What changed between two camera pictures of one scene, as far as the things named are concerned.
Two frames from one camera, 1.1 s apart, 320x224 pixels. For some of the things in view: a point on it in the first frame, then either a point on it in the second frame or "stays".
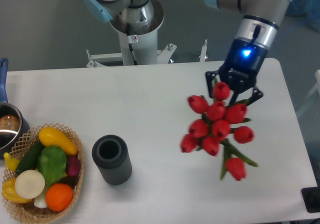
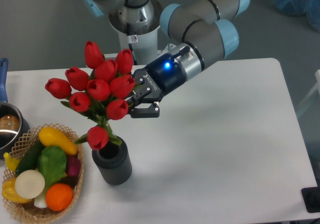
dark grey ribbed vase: x=110 y=152 stays
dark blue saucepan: x=12 y=128 stays
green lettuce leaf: x=51 y=163 stays
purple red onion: x=73 y=166 stays
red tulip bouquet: x=219 y=126 to x=102 y=88
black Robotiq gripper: x=239 y=72 to x=162 y=77
